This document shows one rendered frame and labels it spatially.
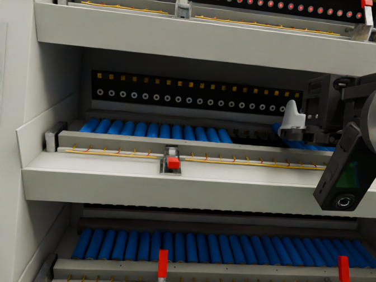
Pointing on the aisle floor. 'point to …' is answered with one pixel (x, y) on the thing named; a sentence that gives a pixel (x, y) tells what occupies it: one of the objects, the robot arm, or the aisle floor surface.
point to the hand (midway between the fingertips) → (290, 136)
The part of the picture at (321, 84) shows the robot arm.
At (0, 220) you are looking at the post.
